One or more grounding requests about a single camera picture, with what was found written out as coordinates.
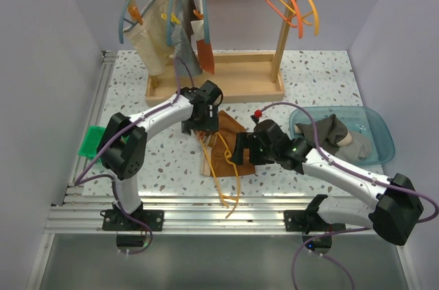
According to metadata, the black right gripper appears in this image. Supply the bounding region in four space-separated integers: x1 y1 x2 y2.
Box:
230 132 278 165

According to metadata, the brown underwear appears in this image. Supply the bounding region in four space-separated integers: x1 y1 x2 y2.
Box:
199 109 257 178

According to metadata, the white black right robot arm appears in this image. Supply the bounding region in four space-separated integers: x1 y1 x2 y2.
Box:
231 119 424 245

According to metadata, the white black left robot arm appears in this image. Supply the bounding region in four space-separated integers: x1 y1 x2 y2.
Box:
97 80 224 230

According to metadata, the striped grey underwear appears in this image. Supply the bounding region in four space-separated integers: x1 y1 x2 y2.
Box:
171 0 202 77

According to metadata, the rust orange underwear on rack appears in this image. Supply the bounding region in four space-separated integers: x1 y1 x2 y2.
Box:
191 0 215 75

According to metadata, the wooden hanger rack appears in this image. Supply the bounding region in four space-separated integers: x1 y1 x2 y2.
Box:
112 0 308 108

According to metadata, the olive grey underwear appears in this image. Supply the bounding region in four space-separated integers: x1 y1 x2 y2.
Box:
294 114 353 155

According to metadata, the beige underwear on rack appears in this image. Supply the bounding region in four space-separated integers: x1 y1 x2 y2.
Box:
123 0 174 76

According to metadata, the yellow clothespin on hanger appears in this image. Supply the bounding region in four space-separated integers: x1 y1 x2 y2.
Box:
161 13 180 25

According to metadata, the orange clothespin on hanger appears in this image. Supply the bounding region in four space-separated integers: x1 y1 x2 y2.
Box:
128 6 143 25

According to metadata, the teal plastic tub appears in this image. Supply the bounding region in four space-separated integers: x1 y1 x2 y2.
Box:
289 106 395 166

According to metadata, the green plastic bin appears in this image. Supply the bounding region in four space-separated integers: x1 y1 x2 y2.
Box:
78 125 105 160

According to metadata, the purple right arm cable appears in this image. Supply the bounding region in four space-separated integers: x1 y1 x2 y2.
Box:
259 101 439 290

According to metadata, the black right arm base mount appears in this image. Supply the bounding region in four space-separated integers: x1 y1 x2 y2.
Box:
283 194 346 234

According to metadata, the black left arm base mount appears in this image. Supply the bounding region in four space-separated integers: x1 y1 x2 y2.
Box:
99 204 165 232

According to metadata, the aluminium rail frame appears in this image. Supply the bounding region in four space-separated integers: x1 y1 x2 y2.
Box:
25 50 421 290

